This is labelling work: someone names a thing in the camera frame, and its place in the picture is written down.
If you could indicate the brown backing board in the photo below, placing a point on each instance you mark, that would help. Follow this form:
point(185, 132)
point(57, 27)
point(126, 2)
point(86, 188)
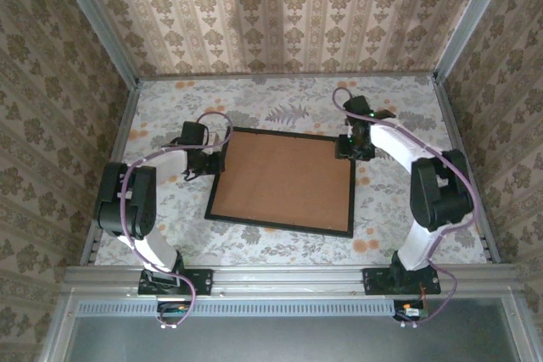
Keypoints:
point(280, 184)

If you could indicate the black picture frame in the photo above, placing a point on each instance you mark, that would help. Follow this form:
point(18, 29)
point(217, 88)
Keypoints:
point(275, 226)

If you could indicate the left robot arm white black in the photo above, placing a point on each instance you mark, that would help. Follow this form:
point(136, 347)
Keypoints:
point(110, 205)

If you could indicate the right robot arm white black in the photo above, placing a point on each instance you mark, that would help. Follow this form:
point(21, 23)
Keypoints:
point(441, 205)

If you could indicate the floral patterned table covering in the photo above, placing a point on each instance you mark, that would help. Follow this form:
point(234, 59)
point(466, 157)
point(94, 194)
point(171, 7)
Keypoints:
point(297, 252)

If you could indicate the grey metal panel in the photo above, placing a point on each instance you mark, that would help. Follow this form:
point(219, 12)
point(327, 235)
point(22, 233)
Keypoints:
point(288, 341)

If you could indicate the aluminium side rail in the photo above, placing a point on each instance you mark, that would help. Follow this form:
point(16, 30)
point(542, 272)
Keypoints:
point(452, 124)
point(130, 103)

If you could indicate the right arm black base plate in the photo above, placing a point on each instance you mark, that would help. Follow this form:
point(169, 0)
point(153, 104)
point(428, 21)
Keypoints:
point(373, 281)

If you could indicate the aluminium corner post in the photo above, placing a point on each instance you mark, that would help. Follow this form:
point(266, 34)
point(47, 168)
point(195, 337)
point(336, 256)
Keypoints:
point(471, 18)
point(98, 18)

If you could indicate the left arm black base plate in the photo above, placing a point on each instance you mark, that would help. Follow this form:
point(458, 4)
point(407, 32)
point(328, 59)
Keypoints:
point(203, 281)

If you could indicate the long aluminium mounting rail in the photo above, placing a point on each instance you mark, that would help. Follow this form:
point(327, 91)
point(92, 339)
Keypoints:
point(288, 279)

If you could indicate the aluminium frame beam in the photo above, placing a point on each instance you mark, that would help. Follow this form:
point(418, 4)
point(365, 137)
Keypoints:
point(521, 336)
point(57, 336)

